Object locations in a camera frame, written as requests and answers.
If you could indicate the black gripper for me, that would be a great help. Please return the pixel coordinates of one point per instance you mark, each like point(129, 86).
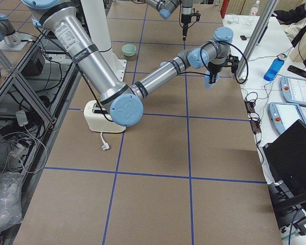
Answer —
point(185, 18)
point(214, 69)

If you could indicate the light blue cup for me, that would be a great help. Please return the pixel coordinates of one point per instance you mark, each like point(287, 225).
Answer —
point(206, 82)

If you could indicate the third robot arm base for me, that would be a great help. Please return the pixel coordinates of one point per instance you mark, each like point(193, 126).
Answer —
point(10, 40)

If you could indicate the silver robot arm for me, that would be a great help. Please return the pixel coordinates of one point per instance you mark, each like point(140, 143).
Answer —
point(123, 102)
point(166, 8)

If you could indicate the green plastic bowl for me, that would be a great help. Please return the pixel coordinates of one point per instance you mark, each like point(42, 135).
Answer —
point(129, 50)

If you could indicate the blue water bottle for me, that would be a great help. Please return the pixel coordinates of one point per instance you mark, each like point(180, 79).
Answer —
point(275, 67)

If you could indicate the black power strip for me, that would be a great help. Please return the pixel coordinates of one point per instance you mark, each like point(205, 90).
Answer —
point(254, 118)

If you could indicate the clear plastic bottle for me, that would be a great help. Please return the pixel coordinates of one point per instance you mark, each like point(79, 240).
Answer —
point(255, 8)

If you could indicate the teach pendant tablet near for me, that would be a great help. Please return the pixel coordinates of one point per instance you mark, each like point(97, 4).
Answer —
point(284, 115)

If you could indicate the teach pendant tablet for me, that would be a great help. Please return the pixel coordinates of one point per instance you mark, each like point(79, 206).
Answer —
point(284, 115)
point(294, 90)

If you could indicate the black smartphone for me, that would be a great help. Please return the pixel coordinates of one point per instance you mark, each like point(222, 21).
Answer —
point(297, 71)

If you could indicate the teach pendant tablet far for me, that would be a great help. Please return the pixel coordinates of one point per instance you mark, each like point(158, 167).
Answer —
point(294, 90)

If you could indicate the seated man in black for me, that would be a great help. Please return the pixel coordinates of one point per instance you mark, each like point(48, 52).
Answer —
point(294, 25)

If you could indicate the black laptop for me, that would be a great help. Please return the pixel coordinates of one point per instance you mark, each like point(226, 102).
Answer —
point(286, 157)

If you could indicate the cream two-slot toaster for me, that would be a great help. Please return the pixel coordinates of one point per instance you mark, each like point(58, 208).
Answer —
point(99, 120)

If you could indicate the white power plug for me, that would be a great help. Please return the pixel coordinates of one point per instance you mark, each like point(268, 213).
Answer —
point(105, 146)

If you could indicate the crumpled plastic bag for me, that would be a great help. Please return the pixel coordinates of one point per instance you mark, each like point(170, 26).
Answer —
point(10, 200)

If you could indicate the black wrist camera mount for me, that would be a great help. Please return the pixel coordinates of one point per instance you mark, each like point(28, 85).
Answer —
point(232, 62)
point(197, 16)

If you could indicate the aluminium frame post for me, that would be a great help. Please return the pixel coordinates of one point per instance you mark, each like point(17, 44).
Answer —
point(242, 71)

